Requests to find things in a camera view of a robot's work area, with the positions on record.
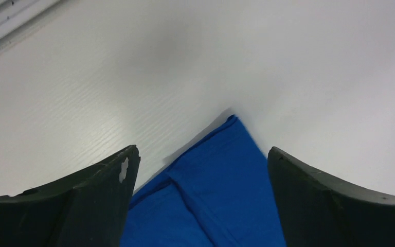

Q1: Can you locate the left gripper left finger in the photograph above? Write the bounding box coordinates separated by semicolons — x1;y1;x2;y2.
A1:
0;145;140;246

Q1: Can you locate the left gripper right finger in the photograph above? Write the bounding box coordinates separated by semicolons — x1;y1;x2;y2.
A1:
267;147;395;246

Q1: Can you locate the blue t shirt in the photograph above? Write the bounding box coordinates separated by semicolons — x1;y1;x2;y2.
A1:
120;115;286;246

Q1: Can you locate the aluminium frame rail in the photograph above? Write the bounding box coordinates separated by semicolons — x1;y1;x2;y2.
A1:
0;0;58;40

